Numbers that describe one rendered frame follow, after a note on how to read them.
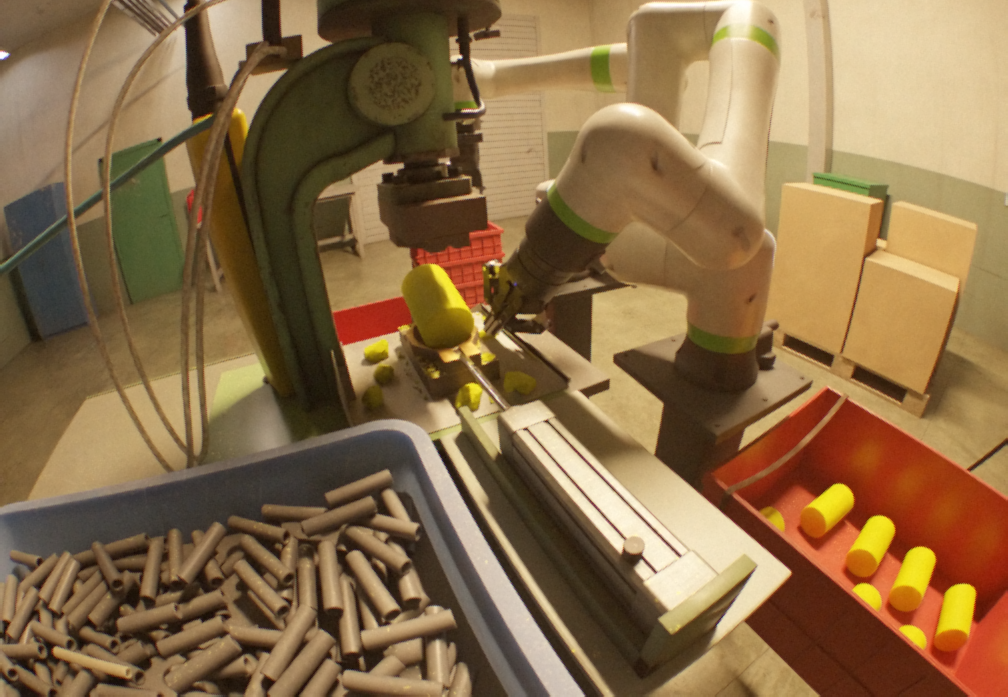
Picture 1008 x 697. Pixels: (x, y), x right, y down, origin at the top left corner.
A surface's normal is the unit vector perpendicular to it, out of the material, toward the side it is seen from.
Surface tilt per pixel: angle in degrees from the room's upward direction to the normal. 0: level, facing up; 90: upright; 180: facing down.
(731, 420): 0
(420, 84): 90
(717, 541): 0
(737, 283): 90
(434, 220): 90
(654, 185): 105
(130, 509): 82
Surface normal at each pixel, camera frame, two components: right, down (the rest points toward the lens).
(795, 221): -0.87, 0.26
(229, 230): 0.75, 0.23
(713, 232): -0.22, 0.59
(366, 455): 0.41, 0.22
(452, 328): 0.43, 0.59
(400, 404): -0.07, -0.91
